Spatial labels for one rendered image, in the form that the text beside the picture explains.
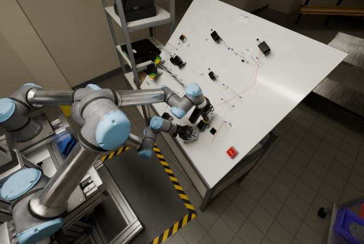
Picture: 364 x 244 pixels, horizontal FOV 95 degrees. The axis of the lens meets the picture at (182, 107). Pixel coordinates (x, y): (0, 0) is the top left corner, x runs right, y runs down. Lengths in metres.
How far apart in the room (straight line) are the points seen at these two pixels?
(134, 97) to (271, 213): 1.92
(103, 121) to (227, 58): 0.94
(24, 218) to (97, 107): 0.42
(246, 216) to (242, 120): 1.29
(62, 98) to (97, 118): 0.56
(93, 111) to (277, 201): 2.11
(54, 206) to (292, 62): 1.23
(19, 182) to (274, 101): 1.19
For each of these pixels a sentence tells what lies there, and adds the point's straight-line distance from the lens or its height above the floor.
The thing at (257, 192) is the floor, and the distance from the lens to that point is 2.28.
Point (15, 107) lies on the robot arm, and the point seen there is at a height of 1.36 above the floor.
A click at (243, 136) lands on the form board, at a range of 1.09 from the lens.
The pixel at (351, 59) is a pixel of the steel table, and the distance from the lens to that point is 3.26.
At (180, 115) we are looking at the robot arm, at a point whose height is 1.39.
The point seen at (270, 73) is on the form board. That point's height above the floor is 1.45.
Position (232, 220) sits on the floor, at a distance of 2.12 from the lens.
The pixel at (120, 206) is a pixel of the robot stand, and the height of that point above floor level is 0.21.
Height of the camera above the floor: 2.03
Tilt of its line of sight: 48 degrees down
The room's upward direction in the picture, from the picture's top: 1 degrees clockwise
